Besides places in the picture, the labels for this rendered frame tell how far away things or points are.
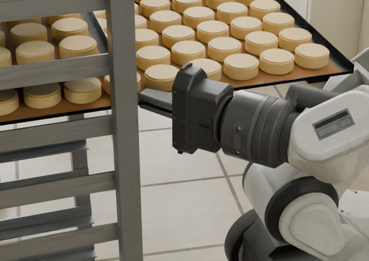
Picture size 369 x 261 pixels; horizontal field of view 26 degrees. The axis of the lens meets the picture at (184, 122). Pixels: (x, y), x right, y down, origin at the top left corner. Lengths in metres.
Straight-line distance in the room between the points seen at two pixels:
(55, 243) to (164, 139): 1.38
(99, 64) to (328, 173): 0.32
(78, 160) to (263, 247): 0.47
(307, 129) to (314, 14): 1.78
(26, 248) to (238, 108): 0.37
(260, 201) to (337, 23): 1.39
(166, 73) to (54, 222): 0.64
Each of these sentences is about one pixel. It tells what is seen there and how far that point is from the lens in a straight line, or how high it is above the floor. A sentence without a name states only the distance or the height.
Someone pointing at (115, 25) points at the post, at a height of 0.94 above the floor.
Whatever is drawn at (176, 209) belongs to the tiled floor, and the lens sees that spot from 2.21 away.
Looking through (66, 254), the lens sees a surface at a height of 0.23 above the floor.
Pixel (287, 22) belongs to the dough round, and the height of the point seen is 0.82.
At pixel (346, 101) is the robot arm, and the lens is 0.95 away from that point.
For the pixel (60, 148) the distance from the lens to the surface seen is 1.56.
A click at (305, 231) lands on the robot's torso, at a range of 1.45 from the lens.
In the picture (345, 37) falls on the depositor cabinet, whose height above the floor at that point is 0.18.
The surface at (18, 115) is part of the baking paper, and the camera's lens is 1.07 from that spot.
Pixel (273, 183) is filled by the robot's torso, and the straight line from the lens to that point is 1.45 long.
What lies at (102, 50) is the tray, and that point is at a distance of 1.09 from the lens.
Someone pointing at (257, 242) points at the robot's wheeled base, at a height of 0.19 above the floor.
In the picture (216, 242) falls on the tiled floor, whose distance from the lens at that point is 2.10.
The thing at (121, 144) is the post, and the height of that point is 0.77.
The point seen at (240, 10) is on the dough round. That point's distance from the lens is 1.31.
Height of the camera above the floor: 1.33
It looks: 31 degrees down
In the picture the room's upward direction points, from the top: straight up
